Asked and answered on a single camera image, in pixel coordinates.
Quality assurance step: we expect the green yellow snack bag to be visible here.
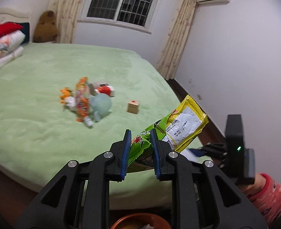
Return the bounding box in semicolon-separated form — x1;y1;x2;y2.
127;95;209;173

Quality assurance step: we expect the orange plastic trash bin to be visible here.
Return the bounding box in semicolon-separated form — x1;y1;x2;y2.
111;213;171;229

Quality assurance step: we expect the pink fuzzy sleeve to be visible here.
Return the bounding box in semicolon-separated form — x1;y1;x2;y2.
238;173;281;229

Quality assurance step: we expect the small white bottle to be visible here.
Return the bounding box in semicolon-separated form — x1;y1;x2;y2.
83;116;93;127

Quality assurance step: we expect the small wooden cube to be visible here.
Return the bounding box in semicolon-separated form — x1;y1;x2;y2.
127;100;140;114

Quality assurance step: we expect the floral curtain right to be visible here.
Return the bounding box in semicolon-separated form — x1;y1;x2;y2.
156;0;196;80

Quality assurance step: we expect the floral curtain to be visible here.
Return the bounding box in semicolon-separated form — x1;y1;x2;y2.
156;0;196;80
48;0;83;44

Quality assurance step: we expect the light blue plastic toy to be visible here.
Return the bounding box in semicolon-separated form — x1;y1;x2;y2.
90;93;112;122

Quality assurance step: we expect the green bed blanket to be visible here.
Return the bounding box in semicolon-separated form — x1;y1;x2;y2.
0;42;203;208

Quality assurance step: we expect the yellow dinosaur toy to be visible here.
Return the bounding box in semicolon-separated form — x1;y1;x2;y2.
60;87;75;106

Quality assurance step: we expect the orange white snack bag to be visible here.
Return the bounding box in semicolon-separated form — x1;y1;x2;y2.
75;77;91;122

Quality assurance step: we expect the red white carton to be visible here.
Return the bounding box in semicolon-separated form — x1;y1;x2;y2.
89;82;114;97

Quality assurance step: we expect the barred window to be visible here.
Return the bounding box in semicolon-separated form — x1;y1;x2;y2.
78;0;161;34

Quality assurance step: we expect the brown plush toy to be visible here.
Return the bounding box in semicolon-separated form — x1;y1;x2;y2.
33;10;59;43

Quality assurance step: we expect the red pillow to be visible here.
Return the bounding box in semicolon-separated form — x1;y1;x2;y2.
0;22;23;38

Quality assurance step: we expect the white blue headboard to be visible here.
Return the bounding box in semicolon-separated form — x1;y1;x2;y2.
0;8;32;44

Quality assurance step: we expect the floral curtain left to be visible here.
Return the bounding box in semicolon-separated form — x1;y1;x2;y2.
48;0;83;44

